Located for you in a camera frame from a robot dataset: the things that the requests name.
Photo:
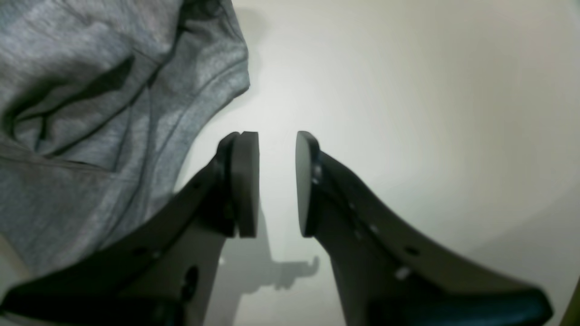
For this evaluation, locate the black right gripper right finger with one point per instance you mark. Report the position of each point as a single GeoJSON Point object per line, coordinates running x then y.
{"type": "Point", "coordinates": [388, 273]}

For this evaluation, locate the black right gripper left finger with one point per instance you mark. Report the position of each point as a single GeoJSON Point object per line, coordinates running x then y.
{"type": "Point", "coordinates": [162, 274]}

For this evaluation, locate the grey T-shirt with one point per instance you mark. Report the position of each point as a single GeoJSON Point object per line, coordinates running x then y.
{"type": "Point", "coordinates": [101, 101]}

